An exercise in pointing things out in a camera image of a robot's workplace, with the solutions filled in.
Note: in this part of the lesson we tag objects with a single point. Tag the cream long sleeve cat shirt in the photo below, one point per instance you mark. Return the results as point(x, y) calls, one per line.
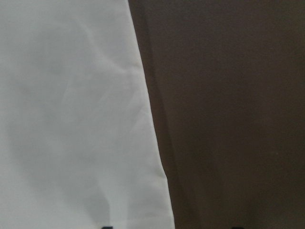
point(78, 148)

